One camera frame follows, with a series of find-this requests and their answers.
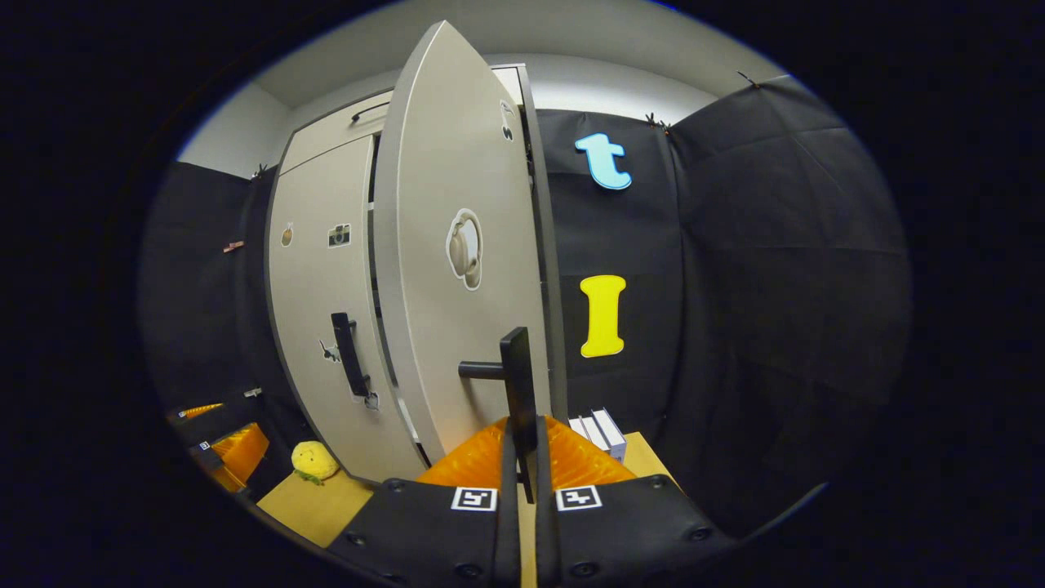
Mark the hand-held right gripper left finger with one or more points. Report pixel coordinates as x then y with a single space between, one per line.
508 523

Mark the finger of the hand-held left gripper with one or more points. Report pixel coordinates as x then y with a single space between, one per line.
220 416
237 457

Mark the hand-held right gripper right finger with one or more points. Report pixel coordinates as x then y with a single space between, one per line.
545 531

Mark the grey cabinet door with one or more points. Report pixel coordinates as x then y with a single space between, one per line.
310 327
433 163

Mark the grey double-door shoe cabinet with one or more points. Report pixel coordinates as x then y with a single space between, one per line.
549 245

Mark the yellow plush toy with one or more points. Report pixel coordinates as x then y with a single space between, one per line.
314 461

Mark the white cardboard box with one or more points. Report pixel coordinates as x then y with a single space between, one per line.
612 433
592 429
575 426

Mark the black clip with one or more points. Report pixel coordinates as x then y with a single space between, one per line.
260 170
747 79
657 122

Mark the black backdrop cloth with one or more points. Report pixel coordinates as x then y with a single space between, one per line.
775 245

